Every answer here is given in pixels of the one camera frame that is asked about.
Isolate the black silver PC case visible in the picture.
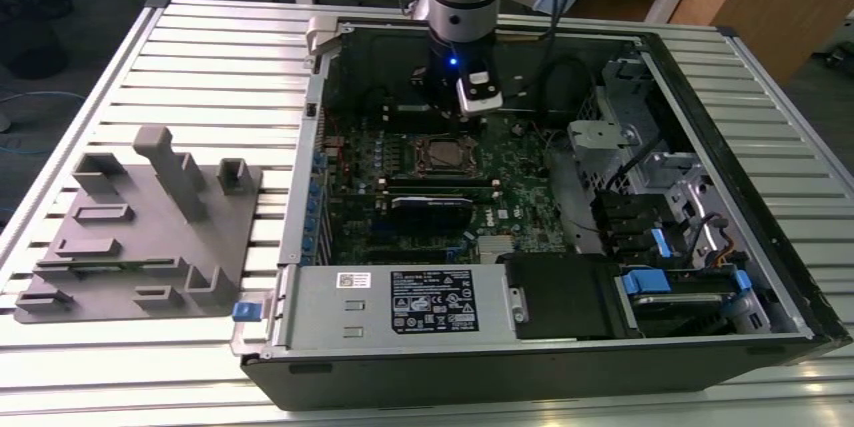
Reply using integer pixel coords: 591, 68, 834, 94
229, 16, 854, 413

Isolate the black office chair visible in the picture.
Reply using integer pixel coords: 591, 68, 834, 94
0, 0, 75, 81

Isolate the CPU socket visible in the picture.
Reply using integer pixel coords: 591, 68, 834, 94
411, 134, 483, 178

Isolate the grey parts rack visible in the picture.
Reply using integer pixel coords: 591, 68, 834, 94
11, 125, 266, 324

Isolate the black graphics card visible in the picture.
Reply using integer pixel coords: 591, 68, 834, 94
390, 195, 476, 233

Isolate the silver green CPU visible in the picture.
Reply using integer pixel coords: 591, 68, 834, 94
430, 140, 467, 164

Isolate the multicolour wire bundle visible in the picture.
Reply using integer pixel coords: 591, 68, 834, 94
707, 241, 743, 268

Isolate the green motherboard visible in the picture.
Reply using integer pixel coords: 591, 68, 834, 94
319, 111, 582, 268

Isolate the grey plastic case latch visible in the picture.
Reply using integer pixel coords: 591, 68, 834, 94
304, 16, 343, 56

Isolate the blue floor cable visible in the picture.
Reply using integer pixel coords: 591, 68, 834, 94
0, 89, 88, 156

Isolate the silver metal drive cage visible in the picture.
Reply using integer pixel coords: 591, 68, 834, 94
566, 57, 755, 268

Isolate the black looped cable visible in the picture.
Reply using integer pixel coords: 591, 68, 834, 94
540, 54, 596, 116

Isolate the green RAM stick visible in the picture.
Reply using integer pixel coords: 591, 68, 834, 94
388, 185, 500, 197

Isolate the black plastic bay holder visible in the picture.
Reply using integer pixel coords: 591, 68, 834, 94
590, 191, 677, 254

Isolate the silver cage bracket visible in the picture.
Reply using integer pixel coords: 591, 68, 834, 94
566, 119, 636, 151

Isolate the blue disk carrier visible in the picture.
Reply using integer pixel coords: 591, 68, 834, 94
616, 268, 755, 336

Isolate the silver power supply unit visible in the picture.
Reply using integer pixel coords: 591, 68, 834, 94
266, 262, 519, 348

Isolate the silver finned heatsink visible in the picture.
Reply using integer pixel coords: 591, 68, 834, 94
478, 234, 520, 254

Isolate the black flat drive cable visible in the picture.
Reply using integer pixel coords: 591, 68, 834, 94
603, 130, 669, 193

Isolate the black chair base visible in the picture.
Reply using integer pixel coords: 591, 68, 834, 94
823, 16, 854, 68

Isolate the black plastic shroud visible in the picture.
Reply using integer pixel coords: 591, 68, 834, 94
503, 252, 643, 341

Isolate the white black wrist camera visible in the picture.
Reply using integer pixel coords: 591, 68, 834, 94
455, 44, 503, 116

